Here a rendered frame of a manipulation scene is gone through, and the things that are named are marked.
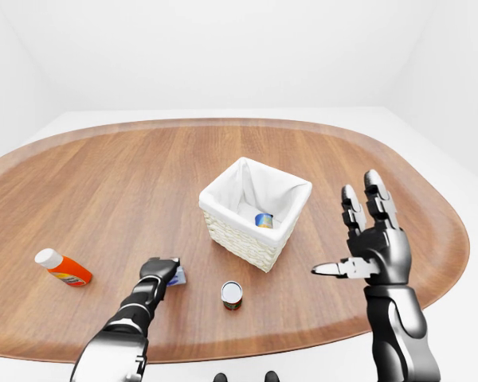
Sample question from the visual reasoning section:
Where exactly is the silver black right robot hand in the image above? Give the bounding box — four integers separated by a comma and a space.
311, 169, 413, 287

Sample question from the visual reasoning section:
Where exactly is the red green tin, silver lid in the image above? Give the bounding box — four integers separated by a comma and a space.
220, 280, 244, 312

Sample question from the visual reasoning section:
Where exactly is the white woven basket with liner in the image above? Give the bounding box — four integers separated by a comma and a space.
198, 156, 313, 274

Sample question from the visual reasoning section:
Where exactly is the orange bottle with white cap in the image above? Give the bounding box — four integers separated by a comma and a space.
33, 248, 93, 288

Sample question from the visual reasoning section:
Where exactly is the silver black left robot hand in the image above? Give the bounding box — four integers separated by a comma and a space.
139, 257, 182, 288

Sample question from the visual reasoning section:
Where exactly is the blue and white food box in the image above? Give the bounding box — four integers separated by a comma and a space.
167, 266, 187, 288

